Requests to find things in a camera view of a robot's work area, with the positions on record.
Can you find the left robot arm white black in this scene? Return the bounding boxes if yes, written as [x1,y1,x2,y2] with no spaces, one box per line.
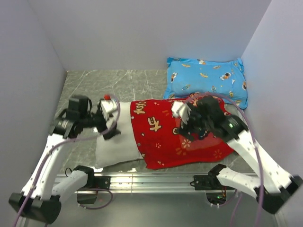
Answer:
[9,94,121,227]

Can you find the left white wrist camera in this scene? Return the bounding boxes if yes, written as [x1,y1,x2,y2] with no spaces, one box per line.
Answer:
[98,94,118,120]

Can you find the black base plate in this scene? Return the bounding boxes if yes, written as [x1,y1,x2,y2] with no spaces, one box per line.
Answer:
[193,175,222,191]
[94,175,111,190]

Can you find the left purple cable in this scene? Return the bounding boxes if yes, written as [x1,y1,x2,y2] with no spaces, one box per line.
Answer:
[11,94,121,227]

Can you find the blue cartoon print pillow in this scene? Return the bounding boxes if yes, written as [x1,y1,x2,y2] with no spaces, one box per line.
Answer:
[163,57,248,109]

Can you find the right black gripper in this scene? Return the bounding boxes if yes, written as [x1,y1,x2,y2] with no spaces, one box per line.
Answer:
[175,104,212,142]

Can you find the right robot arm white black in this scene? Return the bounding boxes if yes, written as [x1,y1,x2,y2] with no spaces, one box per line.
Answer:
[171,96,303,214]

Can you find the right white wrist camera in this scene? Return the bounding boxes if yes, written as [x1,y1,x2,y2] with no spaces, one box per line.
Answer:
[171,101,191,124]

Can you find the right control board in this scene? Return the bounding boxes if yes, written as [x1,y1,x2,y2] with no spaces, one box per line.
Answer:
[206,192,227,205]

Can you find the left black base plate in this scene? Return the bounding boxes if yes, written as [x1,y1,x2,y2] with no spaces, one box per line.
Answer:
[94,175,111,190]

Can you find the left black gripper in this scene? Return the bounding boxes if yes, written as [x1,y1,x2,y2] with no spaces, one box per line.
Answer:
[80,99,121,140]

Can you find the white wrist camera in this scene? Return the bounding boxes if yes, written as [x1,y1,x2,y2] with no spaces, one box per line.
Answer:
[98,94,118,120]
[171,101,191,124]

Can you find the red pillowcase with grey print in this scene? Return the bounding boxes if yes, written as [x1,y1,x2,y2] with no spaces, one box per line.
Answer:
[130,99,233,170]

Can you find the aluminium rail frame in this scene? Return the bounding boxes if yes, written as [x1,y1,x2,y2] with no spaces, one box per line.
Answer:
[14,108,286,227]

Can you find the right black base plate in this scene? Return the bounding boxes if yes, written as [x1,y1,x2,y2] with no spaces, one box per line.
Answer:
[193,175,222,191]

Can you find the white pillow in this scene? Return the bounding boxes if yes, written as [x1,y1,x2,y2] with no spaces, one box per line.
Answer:
[95,102,143,168]

